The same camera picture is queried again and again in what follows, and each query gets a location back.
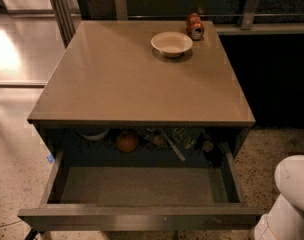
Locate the blue tape piece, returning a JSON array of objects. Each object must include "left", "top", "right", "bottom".
[{"left": 47, "top": 154, "right": 55, "bottom": 164}]

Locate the white bowl on cabinet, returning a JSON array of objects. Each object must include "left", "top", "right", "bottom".
[{"left": 151, "top": 32, "right": 193, "bottom": 58}]

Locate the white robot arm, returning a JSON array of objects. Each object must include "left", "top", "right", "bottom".
[{"left": 254, "top": 155, "right": 304, "bottom": 240}]

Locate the red soda can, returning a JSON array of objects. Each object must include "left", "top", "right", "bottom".
[{"left": 186, "top": 13, "right": 204, "bottom": 40}]

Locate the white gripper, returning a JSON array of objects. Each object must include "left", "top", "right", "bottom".
[{"left": 254, "top": 214, "right": 276, "bottom": 240}]

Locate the metal railing frame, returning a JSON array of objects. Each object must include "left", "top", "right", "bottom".
[{"left": 50, "top": 0, "right": 304, "bottom": 42}]

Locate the black object on floor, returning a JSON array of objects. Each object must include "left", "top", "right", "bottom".
[{"left": 24, "top": 229, "right": 38, "bottom": 240}]

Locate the white bowl in drawer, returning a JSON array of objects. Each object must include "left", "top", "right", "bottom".
[{"left": 79, "top": 129, "right": 109, "bottom": 141}]

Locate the grey top drawer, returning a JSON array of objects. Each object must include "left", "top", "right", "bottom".
[{"left": 18, "top": 151, "right": 264, "bottom": 231}]

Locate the grey drawer cabinet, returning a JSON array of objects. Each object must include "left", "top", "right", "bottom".
[{"left": 28, "top": 21, "right": 255, "bottom": 161}]

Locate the orange fruit in drawer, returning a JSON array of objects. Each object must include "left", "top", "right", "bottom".
[{"left": 116, "top": 131, "right": 139, "bottom": 153}]

